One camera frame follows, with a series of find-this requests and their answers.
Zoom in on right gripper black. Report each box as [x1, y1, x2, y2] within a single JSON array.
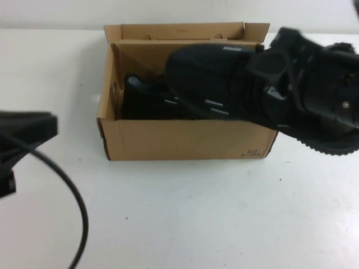
[[246, 26, 312, 113]]

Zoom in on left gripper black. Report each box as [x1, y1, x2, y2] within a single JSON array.
[[0, 111, 60, 198]]

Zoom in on black knit sneaker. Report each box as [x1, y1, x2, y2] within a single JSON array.
[[164, 41, 359, 156], [122, 73, 202, 120]]

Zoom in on brown cardboard shoe box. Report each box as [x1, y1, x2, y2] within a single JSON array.
[[96, 22, 284, 162]]

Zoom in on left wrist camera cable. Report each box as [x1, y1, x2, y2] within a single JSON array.
[[0, 133, 89, 269]]

